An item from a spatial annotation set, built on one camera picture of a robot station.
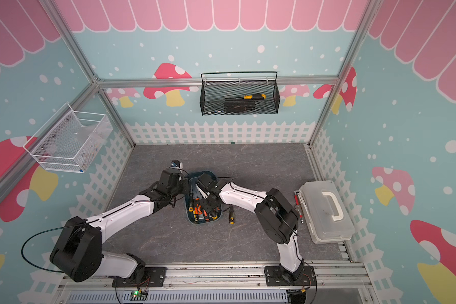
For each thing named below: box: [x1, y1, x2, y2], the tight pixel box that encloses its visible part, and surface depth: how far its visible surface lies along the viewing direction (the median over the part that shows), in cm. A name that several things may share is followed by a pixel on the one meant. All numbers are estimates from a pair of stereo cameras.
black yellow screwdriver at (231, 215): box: [228, 205, 235, 225], surface depth 90 cm
